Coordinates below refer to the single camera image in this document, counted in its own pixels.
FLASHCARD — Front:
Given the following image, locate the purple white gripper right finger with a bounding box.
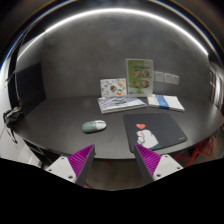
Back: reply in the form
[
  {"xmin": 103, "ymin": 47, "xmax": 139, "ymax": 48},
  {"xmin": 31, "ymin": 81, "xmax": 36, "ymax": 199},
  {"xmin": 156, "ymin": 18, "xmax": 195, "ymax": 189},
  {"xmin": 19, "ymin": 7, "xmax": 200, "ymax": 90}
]
[{"xmin": 134, "ymin": 144, "xmax": 182, "ymax": 184}]

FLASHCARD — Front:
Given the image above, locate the red metal stool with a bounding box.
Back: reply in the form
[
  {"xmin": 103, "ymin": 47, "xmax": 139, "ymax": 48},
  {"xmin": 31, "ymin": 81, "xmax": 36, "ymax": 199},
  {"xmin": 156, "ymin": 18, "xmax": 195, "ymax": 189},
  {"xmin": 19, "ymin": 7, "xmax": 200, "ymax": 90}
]
[{"xmin": 175, "ymin": 137, "xmax": 214, "ymax": 167}]

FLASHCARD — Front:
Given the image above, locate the green standing poster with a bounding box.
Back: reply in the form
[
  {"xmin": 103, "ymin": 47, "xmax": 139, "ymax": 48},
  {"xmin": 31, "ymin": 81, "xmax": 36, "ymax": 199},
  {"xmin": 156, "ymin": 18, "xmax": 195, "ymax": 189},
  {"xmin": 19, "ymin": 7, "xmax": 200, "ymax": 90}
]
[{"xmin": 126, "ymin": 59, "xmax": 154, "ymax": 97}]

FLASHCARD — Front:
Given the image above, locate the green white computer mouse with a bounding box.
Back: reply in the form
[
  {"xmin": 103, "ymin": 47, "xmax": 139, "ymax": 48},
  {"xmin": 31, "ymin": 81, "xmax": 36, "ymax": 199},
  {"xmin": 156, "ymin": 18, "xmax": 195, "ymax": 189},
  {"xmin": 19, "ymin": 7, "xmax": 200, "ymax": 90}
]
[{"xmin": 82, "ymin": 120, "xmax": 106, "ymax": 133}]

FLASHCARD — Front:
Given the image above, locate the curved ceiling light strip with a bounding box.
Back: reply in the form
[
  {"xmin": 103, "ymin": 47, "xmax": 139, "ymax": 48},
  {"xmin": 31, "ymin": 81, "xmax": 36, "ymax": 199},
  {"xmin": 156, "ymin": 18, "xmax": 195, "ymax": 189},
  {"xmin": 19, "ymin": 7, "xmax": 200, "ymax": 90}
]
[{"xmin": 18, "ymin": 8, "xmax": 208, "ymax": 64}]

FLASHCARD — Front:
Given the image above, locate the white wall switch panel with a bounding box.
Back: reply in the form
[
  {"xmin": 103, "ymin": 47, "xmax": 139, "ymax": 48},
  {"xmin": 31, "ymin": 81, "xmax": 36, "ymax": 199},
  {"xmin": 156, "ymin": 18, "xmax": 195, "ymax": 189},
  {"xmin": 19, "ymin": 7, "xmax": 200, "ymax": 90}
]
[{"xmin": 154, "ymin": 71, "xmax": 180, "ymax": 85}]

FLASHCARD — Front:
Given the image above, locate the black mouse pad with cat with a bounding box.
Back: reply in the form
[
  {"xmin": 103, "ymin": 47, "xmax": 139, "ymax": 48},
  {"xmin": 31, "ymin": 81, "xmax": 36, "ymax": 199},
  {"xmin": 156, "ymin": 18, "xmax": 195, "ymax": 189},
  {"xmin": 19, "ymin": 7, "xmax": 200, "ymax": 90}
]
[{"xmin": 123, "ymin": 113, "xmax": 187, "ymax": 152}]

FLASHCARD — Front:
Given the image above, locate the black bag on left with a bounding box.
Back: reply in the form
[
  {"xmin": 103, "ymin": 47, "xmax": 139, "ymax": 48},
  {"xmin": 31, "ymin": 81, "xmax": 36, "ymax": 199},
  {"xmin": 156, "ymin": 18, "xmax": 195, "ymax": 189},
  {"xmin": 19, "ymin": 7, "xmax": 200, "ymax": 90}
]
[{"xmin": 3, "ymin": 107, "xmax": 23, "ymax": 129}]

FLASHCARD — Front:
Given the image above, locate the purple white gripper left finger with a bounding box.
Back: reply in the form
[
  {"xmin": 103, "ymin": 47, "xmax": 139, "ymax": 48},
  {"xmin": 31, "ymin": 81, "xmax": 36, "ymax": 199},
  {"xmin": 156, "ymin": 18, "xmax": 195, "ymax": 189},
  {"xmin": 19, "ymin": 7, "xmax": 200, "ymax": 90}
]
[{"xmin": 46, "ymin": 144, "xmax": 95, "ymax": 187}]

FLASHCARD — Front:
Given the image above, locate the white blue booklet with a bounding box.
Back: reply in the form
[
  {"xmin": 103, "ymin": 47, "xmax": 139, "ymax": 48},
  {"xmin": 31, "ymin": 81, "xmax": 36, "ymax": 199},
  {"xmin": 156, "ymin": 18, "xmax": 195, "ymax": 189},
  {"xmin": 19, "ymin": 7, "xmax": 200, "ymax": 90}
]
[{"xmin": 148, "ymin": 94, "xmax": 185, "ymax": 111}]

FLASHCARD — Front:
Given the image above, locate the white sticker card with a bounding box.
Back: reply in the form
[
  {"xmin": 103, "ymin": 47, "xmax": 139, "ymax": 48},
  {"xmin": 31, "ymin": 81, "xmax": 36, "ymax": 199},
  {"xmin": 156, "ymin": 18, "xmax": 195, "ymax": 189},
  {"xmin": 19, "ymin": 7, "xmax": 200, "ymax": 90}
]
[{"xmin": 100, "ymin": 78, "xmax": 127, "ymax": 98}]

